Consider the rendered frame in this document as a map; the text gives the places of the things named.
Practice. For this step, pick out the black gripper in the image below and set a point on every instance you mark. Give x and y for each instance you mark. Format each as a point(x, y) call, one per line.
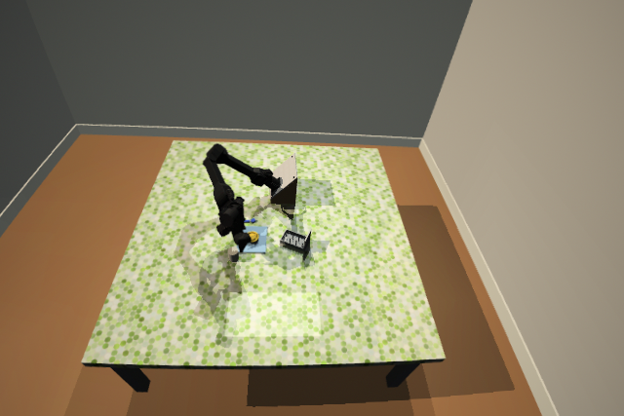
point(241, 239)

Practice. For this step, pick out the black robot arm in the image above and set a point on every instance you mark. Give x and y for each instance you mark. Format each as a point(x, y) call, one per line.
point(229, 209)

